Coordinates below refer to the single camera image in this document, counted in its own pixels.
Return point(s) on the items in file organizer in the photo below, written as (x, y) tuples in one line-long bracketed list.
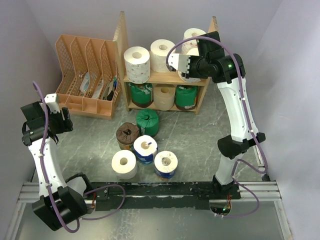
[(105, 92)]

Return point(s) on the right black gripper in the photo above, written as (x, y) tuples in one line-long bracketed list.
[(191, 59)]

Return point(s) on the orange plastic file organizer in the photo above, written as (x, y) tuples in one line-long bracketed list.
[(78, 55)]

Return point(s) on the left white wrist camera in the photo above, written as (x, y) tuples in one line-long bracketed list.
[(52, 101)]

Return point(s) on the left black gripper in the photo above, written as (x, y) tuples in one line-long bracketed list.
[(66, 125)]

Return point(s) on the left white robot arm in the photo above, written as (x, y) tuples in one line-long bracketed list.
[(61, 201)]

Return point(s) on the green wrapped roll on table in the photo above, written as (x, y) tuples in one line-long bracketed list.
[(148, 122)]

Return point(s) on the plain white roll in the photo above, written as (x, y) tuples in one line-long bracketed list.
[(158, 52), (124, 164)]

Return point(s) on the green wrapped roll lower left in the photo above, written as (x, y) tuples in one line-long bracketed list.
[(141, 94)]

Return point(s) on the brown topped wrapped roll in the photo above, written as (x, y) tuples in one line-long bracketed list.
[(126, 135)]

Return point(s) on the floral paper roll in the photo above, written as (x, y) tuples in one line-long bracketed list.
[(137, 64), (191, 44)]

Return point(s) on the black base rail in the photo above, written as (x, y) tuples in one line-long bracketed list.
[(161, 195)]

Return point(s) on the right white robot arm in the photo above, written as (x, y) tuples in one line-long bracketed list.
[(227, 71)]

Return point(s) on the blue wrapped roll with stick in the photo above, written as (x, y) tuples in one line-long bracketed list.
[(145, 149)]

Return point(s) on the wooden two-tier shelf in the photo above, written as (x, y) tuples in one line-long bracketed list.
[(120, 43)]

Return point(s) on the floral white roll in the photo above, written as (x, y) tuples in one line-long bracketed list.
[(187, 78)]

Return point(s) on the blue roll front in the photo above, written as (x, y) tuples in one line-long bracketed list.
[(165, 164)]

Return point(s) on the green wrapped roll lower right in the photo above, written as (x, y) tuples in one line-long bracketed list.
[(186, 97)]

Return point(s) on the beige roll lower shelf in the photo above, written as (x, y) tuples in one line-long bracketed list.
[(164, 96)]

